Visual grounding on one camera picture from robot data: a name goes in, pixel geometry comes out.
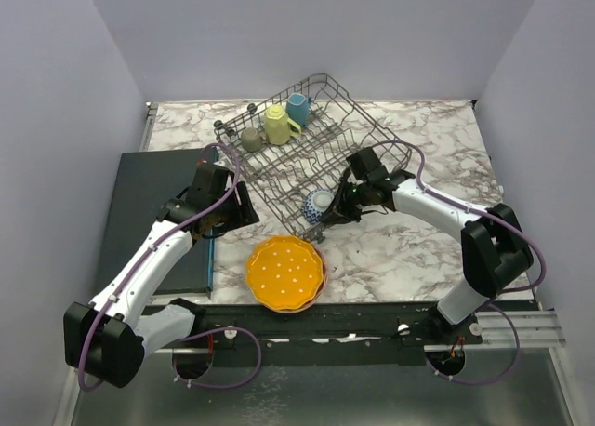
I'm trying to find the yellow polka dot plate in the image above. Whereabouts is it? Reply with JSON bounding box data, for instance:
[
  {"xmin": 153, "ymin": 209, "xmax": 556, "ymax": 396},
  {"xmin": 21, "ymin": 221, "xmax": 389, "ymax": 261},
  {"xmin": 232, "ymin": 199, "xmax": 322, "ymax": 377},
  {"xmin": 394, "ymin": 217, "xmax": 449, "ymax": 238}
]
[{"xmin": 245, "ymin": 235, "xmax": 325, "ymax": 312}]

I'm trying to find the grey ceramic mug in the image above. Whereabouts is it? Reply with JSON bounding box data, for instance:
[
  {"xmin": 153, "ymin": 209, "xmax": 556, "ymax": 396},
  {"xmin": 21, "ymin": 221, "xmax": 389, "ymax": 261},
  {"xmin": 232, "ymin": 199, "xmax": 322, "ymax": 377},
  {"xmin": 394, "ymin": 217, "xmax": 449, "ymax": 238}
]
[{"xmin": 240, "ymin": 127, "xmax": 263, "ymax": 153}]

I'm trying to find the red blue patterned bowl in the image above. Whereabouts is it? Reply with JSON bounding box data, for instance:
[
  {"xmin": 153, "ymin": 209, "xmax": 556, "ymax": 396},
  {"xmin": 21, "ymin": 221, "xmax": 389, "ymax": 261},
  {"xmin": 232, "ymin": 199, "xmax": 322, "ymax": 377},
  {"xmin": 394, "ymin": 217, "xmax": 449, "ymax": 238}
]
[{"xmin": 301, "ymin": 189, "xmax": 334, "ymax": 225}]

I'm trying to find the grey wire dish rack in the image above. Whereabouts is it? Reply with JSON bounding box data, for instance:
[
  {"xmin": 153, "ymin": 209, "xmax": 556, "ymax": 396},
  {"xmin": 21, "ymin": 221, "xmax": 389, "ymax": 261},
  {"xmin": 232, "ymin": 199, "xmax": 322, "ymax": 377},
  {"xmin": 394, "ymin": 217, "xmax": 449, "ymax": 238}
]
[{"xmin": 214, "ymin": 73, "xmax": 412, "ymax": 243}]

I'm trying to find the light green ceramic mug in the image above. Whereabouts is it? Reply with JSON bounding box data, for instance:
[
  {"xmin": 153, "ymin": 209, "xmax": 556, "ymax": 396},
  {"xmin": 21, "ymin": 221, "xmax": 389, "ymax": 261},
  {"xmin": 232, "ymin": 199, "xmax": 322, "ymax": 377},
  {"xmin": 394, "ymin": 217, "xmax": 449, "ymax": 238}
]
[{"xmin": 264, "ymin": 104, "xmax": 302, "ymax": 145}]

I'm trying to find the blue ceramic mug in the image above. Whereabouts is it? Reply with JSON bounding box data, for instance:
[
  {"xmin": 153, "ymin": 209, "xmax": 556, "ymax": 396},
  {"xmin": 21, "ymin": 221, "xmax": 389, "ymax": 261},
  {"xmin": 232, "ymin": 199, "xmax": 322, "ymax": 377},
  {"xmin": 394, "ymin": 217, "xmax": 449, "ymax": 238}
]
[{"xmin": 285, "ymin": 93, "xmax": 311, "ymax": 128}]

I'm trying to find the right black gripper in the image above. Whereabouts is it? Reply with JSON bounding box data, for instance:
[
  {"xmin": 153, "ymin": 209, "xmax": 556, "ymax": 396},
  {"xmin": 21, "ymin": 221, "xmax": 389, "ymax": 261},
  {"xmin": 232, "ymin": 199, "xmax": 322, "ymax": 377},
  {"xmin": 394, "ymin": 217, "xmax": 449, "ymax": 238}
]
[{"xmin": 322, "ymin": 176, "xmax": 372, "ymax": 223}]

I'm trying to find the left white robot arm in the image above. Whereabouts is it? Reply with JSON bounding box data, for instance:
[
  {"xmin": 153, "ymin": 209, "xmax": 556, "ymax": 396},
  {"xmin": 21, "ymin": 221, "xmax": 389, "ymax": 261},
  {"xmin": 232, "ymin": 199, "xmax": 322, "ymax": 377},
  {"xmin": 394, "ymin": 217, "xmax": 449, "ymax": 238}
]
[{"xmin": 63, "ymin": 163, "xmax": 258, "ymax": 388}]

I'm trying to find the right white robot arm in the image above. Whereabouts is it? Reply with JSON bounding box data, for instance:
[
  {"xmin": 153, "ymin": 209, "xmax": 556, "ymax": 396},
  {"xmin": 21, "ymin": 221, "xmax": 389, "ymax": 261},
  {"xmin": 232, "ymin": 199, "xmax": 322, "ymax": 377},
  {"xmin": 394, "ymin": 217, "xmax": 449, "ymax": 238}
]
[{"xmin": 321, "ymin": 147, "xmax": 534, "ymax": 344}]

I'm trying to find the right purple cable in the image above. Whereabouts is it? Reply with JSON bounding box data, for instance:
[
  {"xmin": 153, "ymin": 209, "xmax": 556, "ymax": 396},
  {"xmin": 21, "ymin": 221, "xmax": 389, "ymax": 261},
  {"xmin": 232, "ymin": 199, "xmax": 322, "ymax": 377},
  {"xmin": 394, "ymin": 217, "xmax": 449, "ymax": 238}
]
[{"xmin": 360, "ymin": 140, "xmax": 548, "ymax": 385}]

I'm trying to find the aluminium frame rail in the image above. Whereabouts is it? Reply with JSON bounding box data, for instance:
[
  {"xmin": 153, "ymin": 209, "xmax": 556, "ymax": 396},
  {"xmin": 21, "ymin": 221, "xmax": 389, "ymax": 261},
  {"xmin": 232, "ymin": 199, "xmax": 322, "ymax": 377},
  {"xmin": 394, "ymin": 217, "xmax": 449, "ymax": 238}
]
[{"xmin": 470, "ymin": 311, "xmax": 566, "ymax": 349}]

